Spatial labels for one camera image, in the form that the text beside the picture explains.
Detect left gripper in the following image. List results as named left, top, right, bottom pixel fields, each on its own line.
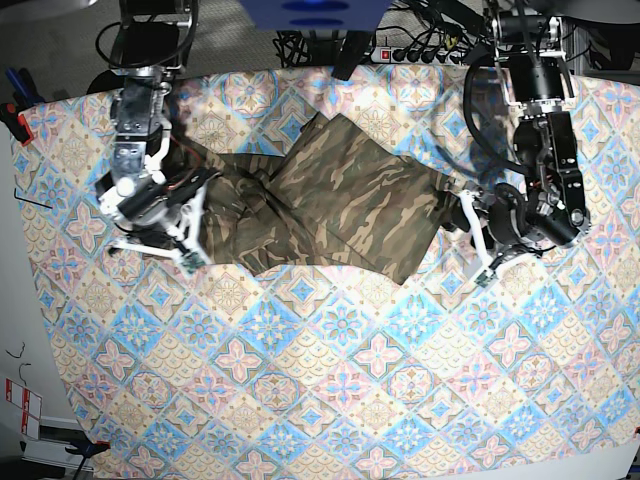
left=449, top=182, right=555, bottom=255

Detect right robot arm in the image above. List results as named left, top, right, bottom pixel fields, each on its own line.
left=95, top=1, right=205, bottom=242

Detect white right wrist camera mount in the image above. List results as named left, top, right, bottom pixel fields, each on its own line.
left=110, top=184, right=211, bottom=278

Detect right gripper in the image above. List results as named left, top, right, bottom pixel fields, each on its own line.
left=97, top=167, right=220, bottom=233

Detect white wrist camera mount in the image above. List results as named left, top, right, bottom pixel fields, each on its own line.
left=110, top=184, right=211, bottom=278
left=458, top=190, right=527, bottom=288

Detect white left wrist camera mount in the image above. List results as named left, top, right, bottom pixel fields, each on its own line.
left=458, top=190, right=527, bottom=288

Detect black orange clamp upper left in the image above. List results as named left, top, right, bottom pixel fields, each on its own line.
left=1, top=68, right=37, bottom=146

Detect black clamp lower left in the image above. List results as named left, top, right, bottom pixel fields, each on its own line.
left=65, top=440, right=111, bottom=480

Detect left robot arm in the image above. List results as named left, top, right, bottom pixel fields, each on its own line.
left=458, top=1, right=591, bottom=261

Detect red white label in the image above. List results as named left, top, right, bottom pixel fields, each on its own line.
left=1, top=377, right=43, bottom=440

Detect white power strip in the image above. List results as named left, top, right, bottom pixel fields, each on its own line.
left=370, top=46, right=464, bottom=65

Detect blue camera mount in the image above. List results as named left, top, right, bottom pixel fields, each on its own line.
left=239, top=0, right=391, bottom=31

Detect camouflage T-shirt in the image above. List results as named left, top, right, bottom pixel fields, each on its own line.
left=168, top=114, right=463, bottom=284

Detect patterned tablecloth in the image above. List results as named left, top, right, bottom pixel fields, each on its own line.
left=12, top=78, right=639, bottom=479

